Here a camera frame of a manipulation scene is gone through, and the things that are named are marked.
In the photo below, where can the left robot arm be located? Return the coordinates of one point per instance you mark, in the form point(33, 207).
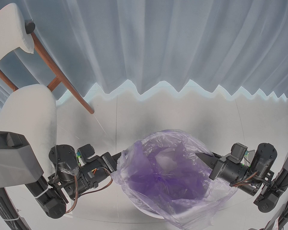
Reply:
point(20, 161)

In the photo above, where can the blue-grey curtain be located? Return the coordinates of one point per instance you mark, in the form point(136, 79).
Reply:
point(157, 33)

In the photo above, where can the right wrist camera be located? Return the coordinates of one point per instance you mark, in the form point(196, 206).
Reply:
point(238, 150)

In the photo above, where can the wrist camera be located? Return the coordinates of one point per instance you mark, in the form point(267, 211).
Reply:
point(238, 150)
point(85, 150)

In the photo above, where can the white trash bin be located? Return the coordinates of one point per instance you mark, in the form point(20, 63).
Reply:
point(155, 215)

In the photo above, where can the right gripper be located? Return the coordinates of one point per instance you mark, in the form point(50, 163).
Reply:
point(231, 173)

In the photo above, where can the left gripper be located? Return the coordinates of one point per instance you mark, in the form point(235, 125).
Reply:
point(94, 173)

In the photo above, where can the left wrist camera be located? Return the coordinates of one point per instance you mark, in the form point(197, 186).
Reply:
point(85, 150)

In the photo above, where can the purple plastic bag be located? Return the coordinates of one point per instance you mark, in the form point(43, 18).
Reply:
point(168, 179)

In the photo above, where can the white cushioned wooden chair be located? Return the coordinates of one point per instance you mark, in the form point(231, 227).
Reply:
point(27, 107)

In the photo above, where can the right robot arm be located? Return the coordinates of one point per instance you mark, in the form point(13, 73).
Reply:
point(263, 157)

